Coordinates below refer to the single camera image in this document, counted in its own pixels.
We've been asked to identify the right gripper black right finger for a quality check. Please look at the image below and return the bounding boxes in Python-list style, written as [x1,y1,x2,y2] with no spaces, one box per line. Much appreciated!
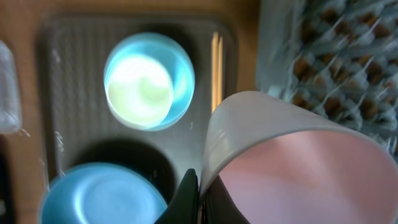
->
[203,176,249,224]

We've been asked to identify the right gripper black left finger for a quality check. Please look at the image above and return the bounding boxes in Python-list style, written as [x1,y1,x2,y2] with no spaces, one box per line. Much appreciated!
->
[155,169,199,224]

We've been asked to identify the pink cup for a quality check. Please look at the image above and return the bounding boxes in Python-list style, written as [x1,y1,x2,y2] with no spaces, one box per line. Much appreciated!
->
[200,91,397,223]

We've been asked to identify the dark blue plate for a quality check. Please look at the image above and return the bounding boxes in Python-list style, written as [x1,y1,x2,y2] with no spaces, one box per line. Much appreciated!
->
[40,163,167,224]

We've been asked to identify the cream white cup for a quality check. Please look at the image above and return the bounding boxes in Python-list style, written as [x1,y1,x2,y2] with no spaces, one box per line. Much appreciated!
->
[104,55,174,129]

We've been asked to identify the grey dishwasher rack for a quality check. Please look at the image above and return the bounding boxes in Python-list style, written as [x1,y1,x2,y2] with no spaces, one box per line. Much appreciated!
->
[255,0,397,157]

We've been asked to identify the clear plastic waste bin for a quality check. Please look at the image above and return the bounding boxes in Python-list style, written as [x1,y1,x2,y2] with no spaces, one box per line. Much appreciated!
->
[1,41,22,134]

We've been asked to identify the dark brown serving tray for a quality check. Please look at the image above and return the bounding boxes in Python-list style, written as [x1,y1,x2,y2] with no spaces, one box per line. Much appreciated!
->
[36,15,238,201]

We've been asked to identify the light blue small bowl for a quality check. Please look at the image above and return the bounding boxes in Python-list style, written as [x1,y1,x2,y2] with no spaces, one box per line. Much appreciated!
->
[103,32,195,131]

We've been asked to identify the wooden chopstick left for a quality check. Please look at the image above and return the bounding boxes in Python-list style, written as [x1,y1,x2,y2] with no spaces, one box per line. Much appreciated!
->
[211,32,218,113]

